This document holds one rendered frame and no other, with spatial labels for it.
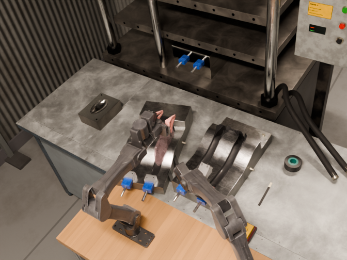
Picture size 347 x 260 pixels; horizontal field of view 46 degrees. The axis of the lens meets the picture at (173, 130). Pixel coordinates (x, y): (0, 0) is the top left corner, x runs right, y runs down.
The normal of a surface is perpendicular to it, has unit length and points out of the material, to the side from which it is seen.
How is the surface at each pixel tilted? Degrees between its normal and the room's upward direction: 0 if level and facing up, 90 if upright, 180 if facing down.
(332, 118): 0
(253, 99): 0
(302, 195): 0
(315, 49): 90
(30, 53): 90
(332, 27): 90
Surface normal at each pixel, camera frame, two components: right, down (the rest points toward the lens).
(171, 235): -0.13, -0.68
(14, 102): 0.83, 0.33
